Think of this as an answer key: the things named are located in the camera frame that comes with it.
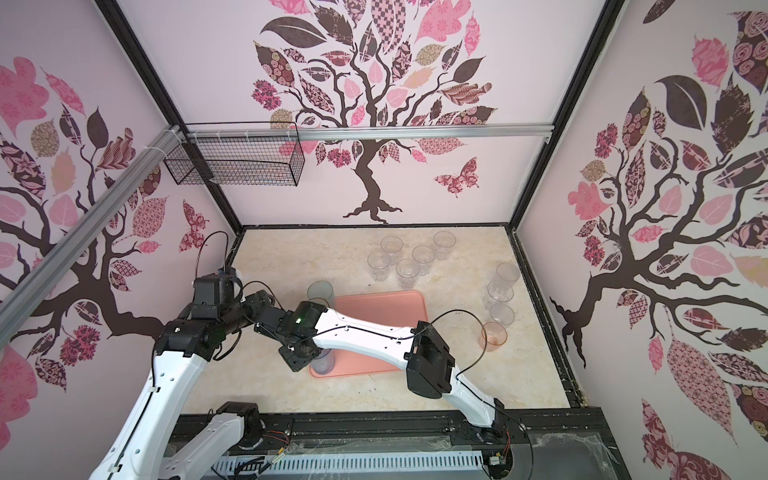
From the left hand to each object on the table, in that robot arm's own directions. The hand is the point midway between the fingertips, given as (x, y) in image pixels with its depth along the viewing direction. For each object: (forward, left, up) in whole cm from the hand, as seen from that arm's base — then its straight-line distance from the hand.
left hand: (263, 308), depth 75 cm
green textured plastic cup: (+13, -11, -11) cm, 20 cm away
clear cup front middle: (+24, -39, -16) cm, 49 cm away
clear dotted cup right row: (+21, -74, -13) cm, 78 cm away
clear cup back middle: (+31, -45, -16) cm, 57 cm away
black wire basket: (+70, +29, -3) cm, 76 cm away
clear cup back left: (+36, -34, -16) cm, 52 cm away
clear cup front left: (+28, -29, -16) cm, 44 cm away
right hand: (-9, -10, -7) cm, 15 cm away
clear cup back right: (+35, -53, -14) cm, 66 cm away
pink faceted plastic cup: (0, -66, -18) cm, 68 cm away
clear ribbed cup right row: (+15, -70, -15) cm, 73 cm away
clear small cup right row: (+5, -68, -13) cm, 69 cm away
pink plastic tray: (+9, -36, -17) cm, 41 cm away
